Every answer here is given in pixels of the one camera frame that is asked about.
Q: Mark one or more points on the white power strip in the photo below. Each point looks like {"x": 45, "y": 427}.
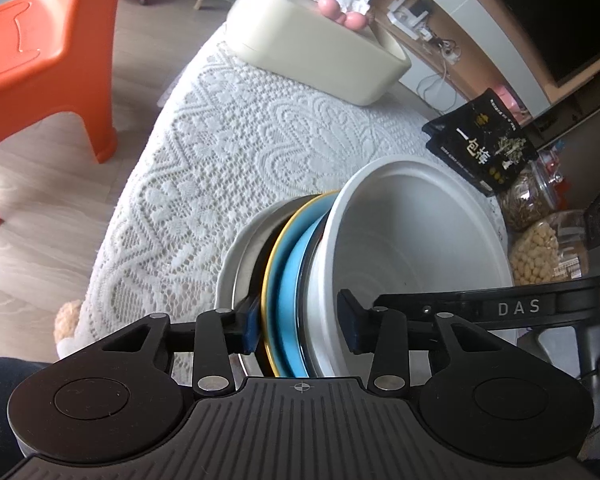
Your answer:
{"x": 449, "y": 51}

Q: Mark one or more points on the orange plastic chair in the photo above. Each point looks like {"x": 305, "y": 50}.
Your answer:
{"x": 45, "y": 60}

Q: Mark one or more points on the beige plush toy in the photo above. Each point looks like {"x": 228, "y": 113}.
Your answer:
{"x": 70, "y": 325}

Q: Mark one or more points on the pink ball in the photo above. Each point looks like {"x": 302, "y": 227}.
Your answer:
{"x": 330, "y": 9}
{"x": 355, "y": 21}

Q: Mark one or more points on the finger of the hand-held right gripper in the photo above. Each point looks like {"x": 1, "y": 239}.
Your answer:
{"x": 445, "y": 307}

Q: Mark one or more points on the stainless steel bowl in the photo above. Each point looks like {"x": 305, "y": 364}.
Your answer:
{"x": 240, "y": 270}

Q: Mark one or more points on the pink box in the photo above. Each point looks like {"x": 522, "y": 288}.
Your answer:
{"x": 510, "y": 102}

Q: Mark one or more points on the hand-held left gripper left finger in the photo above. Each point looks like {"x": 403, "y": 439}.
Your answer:
{"x": 247, "y": 327}

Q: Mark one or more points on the black television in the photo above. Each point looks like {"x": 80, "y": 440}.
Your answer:
{"x": 555, "y": 5}

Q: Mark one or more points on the wooden TV cabinet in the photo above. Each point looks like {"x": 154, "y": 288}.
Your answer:
{"x": 485, "y": 65}

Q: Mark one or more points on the blue bowl with black rim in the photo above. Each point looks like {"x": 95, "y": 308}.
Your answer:
{"x": 287, "y": 310}

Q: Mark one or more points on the person's dark trouser leg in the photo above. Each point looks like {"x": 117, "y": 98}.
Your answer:
{"x": 5, "y": 400}

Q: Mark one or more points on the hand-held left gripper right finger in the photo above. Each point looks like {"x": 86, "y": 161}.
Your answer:
{"x": 352, "y": 322}

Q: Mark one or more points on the white bowl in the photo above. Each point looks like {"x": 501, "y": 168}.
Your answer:
{"x": 405, "y": 220}

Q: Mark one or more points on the black snack packet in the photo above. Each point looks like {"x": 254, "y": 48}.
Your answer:
{"x": 480, "y": 145}

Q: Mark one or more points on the cream tissue box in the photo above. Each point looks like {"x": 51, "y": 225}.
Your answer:
{"x": 305, "y": 55}

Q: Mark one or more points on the white lace tablecloth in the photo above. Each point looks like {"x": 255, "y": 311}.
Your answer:
{"x": 230, "y": 160}

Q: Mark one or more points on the bag of pale beans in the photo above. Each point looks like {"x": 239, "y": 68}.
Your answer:
{"x": 535, "y": 250}

